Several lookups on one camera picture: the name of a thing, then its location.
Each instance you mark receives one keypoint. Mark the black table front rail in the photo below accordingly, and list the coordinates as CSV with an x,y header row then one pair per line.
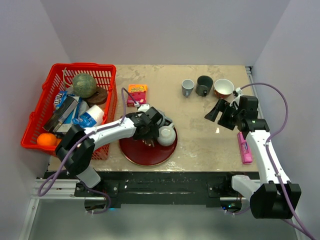
x,y
211,189

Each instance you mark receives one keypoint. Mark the red floral mug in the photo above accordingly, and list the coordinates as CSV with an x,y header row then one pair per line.
x,y
223,88

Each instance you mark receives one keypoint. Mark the green round melon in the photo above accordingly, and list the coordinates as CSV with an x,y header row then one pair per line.
x,y
84,85

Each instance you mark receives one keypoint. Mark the dark red round tray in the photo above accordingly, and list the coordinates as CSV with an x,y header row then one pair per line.
x,y
139,153

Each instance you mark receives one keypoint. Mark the small brown espresso cup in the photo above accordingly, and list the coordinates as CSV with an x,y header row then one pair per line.
x,y
149,142

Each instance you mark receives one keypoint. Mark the blue candy bag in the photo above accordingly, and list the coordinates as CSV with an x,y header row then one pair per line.
x,y
59,99

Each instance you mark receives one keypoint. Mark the brown wooden disc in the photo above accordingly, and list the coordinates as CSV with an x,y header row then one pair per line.
x,y
99,97

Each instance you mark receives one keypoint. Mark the black carton box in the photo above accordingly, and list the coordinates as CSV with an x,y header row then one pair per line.
x,y
61,114

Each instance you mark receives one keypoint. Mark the red plastic basket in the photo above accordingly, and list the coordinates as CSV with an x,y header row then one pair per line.
x,y
59,74

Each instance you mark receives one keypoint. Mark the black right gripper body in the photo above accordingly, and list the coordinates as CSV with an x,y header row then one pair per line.
x,y
230,117

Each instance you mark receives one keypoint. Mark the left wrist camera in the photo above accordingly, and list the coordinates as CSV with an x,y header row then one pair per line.
x,y
143,107

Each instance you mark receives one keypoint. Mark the pink flat box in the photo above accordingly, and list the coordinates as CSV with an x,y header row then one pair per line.
x,y
244,149

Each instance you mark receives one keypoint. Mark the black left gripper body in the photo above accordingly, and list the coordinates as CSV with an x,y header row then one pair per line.
x,y
152,132

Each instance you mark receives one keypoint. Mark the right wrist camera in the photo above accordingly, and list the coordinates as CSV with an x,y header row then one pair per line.
x,y
237,93

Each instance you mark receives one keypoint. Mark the grey-blue round mug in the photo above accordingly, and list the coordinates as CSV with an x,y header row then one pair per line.
x,y
165,120

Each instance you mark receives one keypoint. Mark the orange pink sponge box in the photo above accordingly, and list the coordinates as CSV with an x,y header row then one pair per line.
x,y
139,94

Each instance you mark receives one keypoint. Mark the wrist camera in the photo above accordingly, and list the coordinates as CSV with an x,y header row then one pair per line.
x,y
143,107
237,93

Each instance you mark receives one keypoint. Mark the dark grey mug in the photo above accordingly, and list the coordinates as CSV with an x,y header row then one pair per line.
x,y
204,85

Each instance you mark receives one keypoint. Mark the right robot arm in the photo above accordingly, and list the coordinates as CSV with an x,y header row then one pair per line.
x,y
275,196

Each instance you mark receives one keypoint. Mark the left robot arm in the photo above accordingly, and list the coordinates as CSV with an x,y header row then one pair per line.
x,y
78,145

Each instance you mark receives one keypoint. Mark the white speckled mug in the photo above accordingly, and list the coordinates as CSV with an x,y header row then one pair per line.
x,y
167,135

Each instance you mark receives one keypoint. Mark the white blue paper cup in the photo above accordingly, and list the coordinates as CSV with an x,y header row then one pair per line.
x,y
91,118

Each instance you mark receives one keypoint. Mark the small grey mug white inside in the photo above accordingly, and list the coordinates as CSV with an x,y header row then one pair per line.
x,y
187,87

